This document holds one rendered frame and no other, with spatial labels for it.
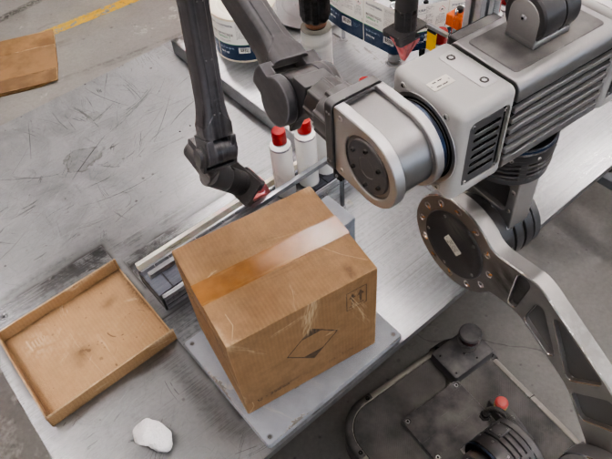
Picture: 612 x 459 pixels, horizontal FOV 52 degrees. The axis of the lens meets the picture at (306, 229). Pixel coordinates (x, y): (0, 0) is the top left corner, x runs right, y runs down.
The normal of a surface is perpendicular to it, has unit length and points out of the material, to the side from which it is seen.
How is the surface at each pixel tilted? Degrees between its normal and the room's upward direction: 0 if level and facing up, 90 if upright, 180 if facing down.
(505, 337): 0
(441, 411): 0
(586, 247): 0
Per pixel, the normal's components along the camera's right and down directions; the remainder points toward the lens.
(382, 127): -0.07, -0.63
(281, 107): -0.82, 0.36
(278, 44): 0.29, -0.44
